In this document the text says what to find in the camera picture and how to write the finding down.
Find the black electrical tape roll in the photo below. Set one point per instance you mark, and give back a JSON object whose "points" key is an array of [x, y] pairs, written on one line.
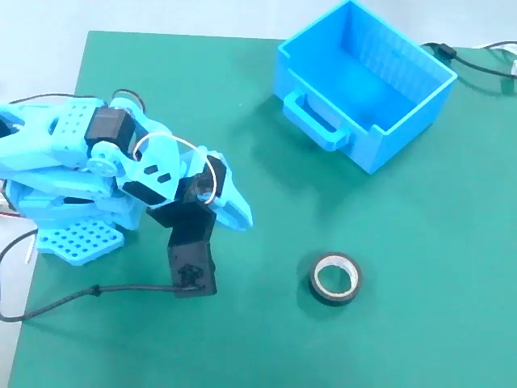
{"points": [[335, 298]]}

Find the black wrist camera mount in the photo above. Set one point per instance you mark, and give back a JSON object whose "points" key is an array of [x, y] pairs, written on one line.
{"points": [[190, 242]]}

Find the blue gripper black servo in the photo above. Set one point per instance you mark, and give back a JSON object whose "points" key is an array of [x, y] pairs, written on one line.
{"points": [[233, 205]]}

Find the green cutting mat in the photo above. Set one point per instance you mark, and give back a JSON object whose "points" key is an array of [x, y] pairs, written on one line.
{"points": [[282, 343]]}

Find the light blue robot arm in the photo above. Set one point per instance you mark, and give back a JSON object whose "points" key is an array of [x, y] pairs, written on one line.
{"points": [[60, 121]]}

